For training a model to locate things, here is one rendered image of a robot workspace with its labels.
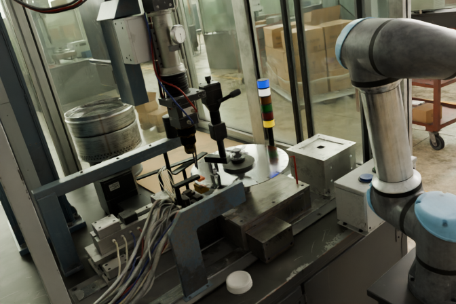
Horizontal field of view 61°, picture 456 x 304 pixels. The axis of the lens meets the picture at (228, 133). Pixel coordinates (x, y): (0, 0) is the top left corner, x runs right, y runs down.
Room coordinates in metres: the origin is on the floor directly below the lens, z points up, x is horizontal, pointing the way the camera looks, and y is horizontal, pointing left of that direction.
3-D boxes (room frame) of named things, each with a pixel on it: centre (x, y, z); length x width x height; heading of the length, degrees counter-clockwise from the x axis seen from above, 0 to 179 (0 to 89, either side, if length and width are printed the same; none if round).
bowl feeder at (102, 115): (1.74, 0.56, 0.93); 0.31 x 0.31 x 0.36
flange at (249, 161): (1.19, -0.02, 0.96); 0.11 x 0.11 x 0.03
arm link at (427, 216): (0.73, -0.44, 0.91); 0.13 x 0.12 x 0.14; 15
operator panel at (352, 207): (1.08, -0.44, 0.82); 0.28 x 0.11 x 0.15; 123
